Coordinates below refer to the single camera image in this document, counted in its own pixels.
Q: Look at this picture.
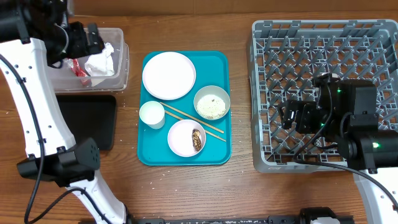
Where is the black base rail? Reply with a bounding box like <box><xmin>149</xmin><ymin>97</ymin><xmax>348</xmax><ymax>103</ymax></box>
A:
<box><xmin>132</xmin><ymin>207</ymin><xmax>355</xmax><ymax>224</ymax></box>

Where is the black food waste tray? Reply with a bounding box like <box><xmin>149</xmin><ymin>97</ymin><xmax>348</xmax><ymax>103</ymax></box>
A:
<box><xmin>57</xmin><ymin>95</ymin><xmax>117</xmax><ymax>151</ymax></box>

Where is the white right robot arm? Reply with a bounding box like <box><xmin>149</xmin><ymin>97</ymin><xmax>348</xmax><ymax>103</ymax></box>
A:
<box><xmin>278</xmin><ymin>73</ymin><xmax>397</xmax><ymax>223</ymax></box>

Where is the red candy wrapper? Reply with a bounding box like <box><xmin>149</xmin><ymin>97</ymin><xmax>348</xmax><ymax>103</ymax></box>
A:
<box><xmin>65</xmin><ymin>58</ymin><xmax>91</xmax><ymax>86</ymax></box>

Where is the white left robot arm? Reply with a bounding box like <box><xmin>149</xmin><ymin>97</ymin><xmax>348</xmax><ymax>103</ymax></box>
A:
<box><xmin>1</xmin><ymin>1</ymin><xmax>134</xmax><ymax>223</ymax></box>

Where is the clear plastic waste bin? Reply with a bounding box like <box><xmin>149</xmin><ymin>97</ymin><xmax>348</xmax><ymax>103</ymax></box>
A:
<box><xmin>47</xmin><ymin>28</ymin><xmax>129</xmax><ymax>93</ymax></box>

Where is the teal serving tray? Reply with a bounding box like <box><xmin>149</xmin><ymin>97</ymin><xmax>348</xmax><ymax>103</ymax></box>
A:
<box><xmin>137</xmin><ymin>51</ymin><xmax>232</xmax><ymax>166</ymax></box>

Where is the grey bowl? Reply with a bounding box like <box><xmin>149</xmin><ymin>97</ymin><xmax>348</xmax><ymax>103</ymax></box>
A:
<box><xmin>193</xmin><ymin>85</ymin><xmax>231</xmax><ymax>120</ymax></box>

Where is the upper wooden chopstick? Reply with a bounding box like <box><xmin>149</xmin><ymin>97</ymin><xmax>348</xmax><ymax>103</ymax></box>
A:
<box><xmin>160</xmin><ymin>102</ymin><xmax>224</xmax><ymax>134</ymax></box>

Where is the small pink bowl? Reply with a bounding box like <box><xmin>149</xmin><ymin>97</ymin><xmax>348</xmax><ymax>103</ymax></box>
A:
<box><xmin>167</xmin><ymin>119</ymin><xmax>206</xmax><ymax>157</ymax></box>

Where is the leftover white rice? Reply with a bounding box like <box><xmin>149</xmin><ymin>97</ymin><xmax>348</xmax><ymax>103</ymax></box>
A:
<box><xmin>197</xmin><ymin>95</ymin><xmax>226</xmax><ymax>119</ymax></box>

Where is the grey dishwasher rack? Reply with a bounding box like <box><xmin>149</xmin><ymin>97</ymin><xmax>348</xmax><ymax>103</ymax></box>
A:
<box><xmin>248</xmin><ymin>19</ymin><xmax>397</xmax><ymax>173</ymax></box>

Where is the white napkin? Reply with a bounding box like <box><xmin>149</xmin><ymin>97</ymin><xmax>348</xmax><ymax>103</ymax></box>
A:
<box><xmin>85</xmin><ymin>42</ymin><xmax>115</xmax><ymax>87</ymax></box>

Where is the lower wooden chopstick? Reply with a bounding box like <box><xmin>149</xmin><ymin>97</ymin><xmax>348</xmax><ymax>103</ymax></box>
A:
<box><xmin>164</xmin><ymin>110</ymin><xmax>228</xmax><ymax>143</ymax></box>

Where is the white paper cup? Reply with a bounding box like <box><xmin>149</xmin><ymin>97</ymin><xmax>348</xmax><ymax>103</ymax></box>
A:
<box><xmin>139</xmin><ymin>101</ymin><xmax>165</xmax><ymax>129</ymax></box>

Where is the wooden chopstick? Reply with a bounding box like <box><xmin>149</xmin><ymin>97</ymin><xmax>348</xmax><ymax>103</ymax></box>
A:
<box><xmin>164</xmin><ymin>110</ymin><xmax>228</xmax><ymax>143</ymax></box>
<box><xmin>160</xmin><ymin>102</ymin><xmax>224</xmax><ymax>134</ymax></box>

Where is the brown food scrap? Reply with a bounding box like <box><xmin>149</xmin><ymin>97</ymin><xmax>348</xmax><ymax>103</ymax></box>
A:
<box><xmin>192</xmin><ymin>129</ymin><xmax>201</xmax><ymax>152</ymax></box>

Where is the large white pink-rimmed plate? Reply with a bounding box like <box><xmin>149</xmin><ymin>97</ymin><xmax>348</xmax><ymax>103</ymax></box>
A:
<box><xmin>142</xmin><ymin>52</ymin><xmax>197</xmax><ymax>100</ymax></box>

